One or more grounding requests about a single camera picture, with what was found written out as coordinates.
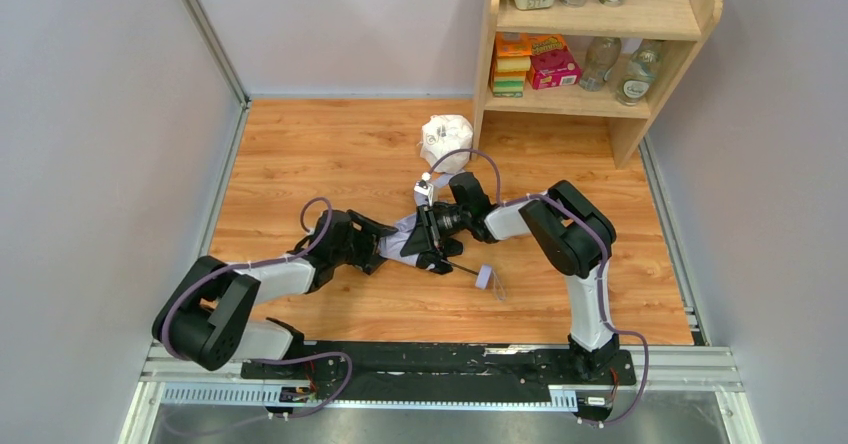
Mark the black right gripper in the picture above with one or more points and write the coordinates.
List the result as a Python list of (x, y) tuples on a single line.
[(429, 232)]

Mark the orange snack box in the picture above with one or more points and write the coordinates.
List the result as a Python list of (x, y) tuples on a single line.
[(511, 44)]

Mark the red snack box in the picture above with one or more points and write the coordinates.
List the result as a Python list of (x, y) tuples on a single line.
[(555, 68)]

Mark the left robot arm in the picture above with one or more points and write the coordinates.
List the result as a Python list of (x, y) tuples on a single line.
[(206, 320)]

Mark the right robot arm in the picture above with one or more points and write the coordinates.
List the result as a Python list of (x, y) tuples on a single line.
[(572, 233)]

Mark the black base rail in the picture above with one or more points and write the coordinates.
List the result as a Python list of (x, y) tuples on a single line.
[(439, 372)]

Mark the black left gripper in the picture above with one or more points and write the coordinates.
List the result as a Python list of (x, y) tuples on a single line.
[(361, 243)]

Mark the stacked sponges pack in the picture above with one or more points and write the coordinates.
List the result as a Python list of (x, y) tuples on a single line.
[(508, 75)]

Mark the white crumpled paper bag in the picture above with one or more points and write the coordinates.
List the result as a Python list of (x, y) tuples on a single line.
[(442, 134)]

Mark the clear glass bottle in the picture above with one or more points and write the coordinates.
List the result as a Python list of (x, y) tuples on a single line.
[(601, 56), (641, 72)]

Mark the lavender folding umbrella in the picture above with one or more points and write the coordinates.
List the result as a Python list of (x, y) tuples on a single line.
[(436, 262)]

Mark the clear glass bottle right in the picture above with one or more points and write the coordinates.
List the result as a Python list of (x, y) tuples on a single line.
[(641, 72)]

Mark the clear glass bottle left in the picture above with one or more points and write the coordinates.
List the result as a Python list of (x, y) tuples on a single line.
[(601, 56)]

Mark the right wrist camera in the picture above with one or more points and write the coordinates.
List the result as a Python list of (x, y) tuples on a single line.
[(424, 191)]

